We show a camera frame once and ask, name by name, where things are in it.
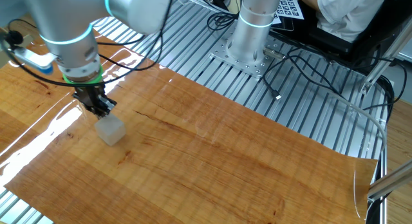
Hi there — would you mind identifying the black electronics box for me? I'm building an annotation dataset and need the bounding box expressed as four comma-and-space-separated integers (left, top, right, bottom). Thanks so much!
211, 0, 241, 12

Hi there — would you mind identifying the black USB cable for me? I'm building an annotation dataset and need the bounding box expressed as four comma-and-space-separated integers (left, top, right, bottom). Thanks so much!
261, 46, 347, 101

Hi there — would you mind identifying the green wrist flange ring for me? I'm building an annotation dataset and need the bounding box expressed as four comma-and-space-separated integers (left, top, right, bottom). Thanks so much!
62, 65, 104, 86

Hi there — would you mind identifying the silver wrist camera blue tip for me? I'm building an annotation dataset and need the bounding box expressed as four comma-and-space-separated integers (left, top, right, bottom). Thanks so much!
12, 45, 57, 75

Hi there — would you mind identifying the aluminium frame post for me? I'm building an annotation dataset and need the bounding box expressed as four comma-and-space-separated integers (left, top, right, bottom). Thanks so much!
366, 159, 412, 202
359, 16, 412, 95

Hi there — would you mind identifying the person in white shirt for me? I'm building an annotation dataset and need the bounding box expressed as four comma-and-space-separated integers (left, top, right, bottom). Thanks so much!
317, 0, 389, 43

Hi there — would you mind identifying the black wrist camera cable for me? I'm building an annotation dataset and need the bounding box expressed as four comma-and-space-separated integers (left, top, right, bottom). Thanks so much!
0, 0, 177, 89

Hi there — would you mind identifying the clear plastic tube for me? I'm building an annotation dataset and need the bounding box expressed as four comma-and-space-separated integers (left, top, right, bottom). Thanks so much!
318, 93, 388, 154

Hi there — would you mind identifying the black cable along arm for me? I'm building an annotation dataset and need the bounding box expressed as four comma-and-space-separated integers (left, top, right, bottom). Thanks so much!
96, 24, 165, 72

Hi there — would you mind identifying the glossy wood-grain mat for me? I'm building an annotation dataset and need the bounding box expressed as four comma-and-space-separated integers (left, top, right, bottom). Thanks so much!
0, 8, 378, 224

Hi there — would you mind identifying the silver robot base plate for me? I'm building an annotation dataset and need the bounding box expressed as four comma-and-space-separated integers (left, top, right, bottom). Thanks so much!
209, 26, 286, 79

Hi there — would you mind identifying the coiled black cable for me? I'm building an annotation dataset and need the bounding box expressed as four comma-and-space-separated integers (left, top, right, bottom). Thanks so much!
205, 11, 241, 32

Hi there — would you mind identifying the small pale wooden block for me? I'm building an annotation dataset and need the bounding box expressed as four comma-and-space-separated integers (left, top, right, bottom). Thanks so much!
94, 113, 127, 147

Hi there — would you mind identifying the black cable bundle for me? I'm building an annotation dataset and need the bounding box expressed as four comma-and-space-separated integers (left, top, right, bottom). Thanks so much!
365, 61, 408, 224

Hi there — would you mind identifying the black office chair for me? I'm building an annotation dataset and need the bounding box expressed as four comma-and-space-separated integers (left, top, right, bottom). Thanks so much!
305, 0, 412, 73

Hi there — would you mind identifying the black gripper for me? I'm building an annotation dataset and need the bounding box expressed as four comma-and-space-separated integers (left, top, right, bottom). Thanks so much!
73, 84, 117, 118

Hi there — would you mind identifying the silver base connector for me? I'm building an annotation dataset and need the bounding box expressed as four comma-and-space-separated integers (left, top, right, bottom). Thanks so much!
263, 46, 286, 61

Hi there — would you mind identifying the printed marker sheet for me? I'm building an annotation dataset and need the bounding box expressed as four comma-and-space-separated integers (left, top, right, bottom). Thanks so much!
272, 0, 305, 25

